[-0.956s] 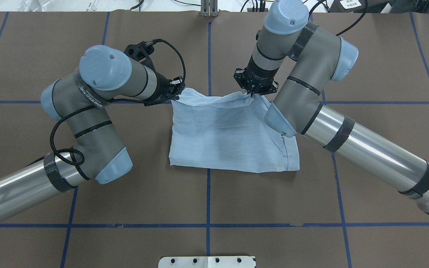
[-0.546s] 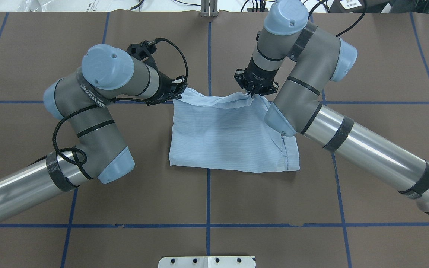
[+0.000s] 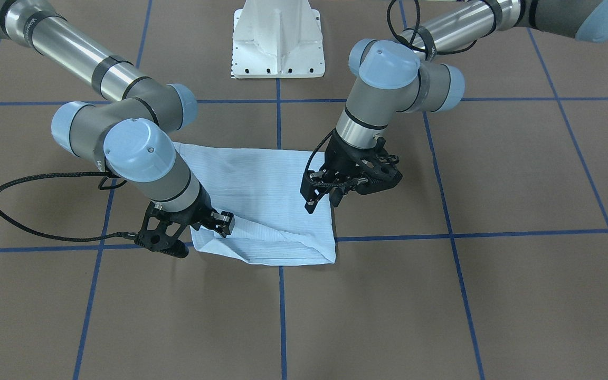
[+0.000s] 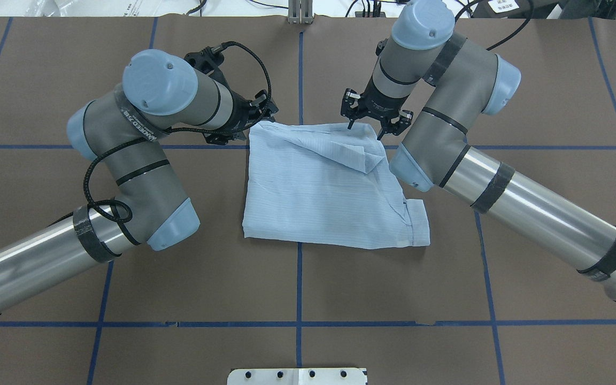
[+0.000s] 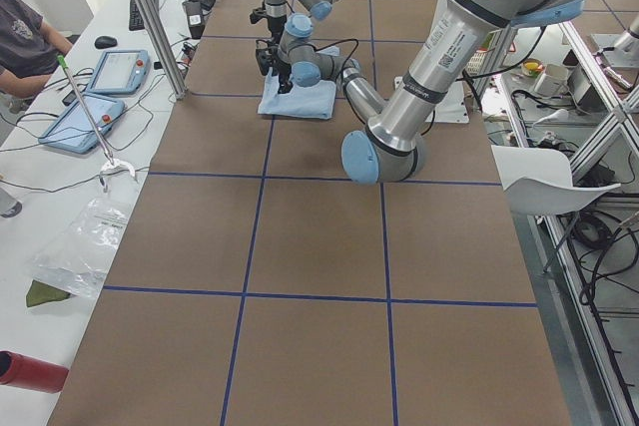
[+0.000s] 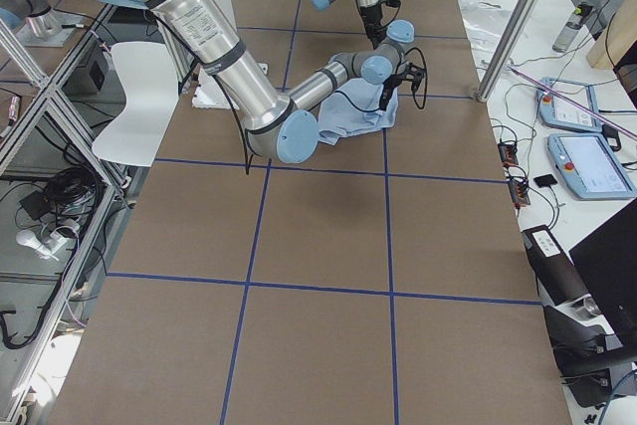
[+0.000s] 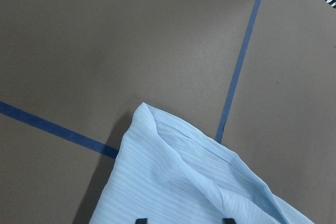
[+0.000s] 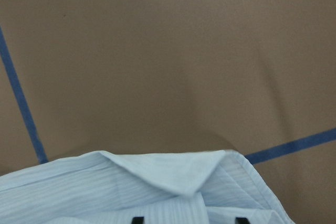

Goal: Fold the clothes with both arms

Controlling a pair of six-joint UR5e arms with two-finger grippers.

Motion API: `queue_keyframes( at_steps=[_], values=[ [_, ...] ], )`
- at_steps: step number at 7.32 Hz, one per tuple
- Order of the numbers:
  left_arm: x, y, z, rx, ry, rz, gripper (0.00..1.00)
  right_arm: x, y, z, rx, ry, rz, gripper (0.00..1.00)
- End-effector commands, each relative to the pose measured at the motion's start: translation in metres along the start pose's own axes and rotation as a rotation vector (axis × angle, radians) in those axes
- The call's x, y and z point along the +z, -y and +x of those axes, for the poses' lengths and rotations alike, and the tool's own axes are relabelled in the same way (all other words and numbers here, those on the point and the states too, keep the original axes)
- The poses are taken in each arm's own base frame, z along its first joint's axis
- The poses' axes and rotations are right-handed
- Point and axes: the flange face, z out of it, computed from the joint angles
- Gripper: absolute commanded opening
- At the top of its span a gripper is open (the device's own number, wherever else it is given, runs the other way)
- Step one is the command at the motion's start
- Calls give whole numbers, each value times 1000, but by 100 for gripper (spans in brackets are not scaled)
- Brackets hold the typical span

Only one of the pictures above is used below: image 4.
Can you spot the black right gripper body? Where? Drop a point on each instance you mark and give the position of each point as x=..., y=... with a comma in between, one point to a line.
x=378, y=106

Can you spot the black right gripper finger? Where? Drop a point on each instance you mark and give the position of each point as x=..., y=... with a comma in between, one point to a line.
x=350, y=107
x=395, y=124

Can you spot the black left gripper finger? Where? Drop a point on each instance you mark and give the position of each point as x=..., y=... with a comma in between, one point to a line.
x=262, y=108

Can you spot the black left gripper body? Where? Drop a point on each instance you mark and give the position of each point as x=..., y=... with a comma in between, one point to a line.
x=240, y=111

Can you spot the light blue button shirt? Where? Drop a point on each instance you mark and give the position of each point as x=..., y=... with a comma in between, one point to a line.
x=328, y=184

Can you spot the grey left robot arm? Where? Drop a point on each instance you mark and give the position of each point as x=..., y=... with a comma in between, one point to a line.
x=132, y=194

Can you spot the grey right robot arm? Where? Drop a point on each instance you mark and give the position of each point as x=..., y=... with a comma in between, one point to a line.
x=432, y=83

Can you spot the grey aluminium frame post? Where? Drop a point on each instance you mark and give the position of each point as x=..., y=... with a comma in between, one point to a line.
x=300, y=12

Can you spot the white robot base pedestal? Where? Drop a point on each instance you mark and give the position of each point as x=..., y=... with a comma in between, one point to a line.
x=312, y=375

